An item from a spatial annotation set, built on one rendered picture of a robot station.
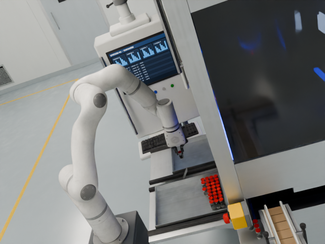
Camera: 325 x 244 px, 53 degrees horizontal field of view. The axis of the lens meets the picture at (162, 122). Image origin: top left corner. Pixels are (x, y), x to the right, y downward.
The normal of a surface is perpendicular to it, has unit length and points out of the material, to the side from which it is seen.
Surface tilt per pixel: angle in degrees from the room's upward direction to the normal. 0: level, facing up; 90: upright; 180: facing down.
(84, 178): 60
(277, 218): 0
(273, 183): 90
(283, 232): 0
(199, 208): 0
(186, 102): 90
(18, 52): 90
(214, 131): 90
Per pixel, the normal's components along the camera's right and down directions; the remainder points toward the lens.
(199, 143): -0.32, -0.79
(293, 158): 0.01, 0.54
